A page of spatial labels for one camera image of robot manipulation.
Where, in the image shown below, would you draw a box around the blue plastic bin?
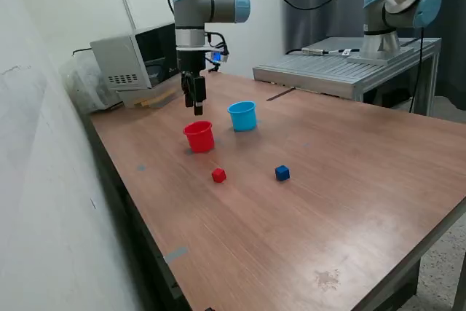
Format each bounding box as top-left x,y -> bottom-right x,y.
227,101 -> 258,132

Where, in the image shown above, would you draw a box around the aluminium mounting plate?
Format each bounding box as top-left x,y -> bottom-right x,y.
346,45 -> 415,66

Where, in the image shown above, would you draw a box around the grey tape strip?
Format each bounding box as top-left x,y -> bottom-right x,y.
163,246 -> 189,264

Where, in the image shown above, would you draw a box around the aluminium profile robot stand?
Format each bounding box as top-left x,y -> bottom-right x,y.
253,36 -> 442,117

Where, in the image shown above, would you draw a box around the red plastic bin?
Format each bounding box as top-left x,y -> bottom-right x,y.
183,120 -> 216,154

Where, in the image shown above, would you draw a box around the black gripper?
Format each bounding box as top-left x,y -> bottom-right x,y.
176,48 -> 208,116

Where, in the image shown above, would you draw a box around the short black wrist cable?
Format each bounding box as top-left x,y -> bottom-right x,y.
203,31 -> 229,53

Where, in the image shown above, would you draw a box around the clear plastic bag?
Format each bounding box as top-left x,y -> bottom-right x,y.
60,50 -> 125,115

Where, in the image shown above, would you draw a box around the black hanging cable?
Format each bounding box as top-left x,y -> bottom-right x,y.
408,25 -> 425,114

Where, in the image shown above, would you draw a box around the silver microwave oven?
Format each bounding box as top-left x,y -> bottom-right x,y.
90,23 -> 180,92

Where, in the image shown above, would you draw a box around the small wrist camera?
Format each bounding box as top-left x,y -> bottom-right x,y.
205,48 -> 230,65

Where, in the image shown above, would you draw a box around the wooden sticks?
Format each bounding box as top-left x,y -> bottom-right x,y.
133,87 -> 179,108

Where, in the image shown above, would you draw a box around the thin white rod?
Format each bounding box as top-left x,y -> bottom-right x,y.
122,0 -> 138,31

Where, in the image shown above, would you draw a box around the dark flat strip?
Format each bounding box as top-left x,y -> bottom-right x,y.
266,87 -> 296,102

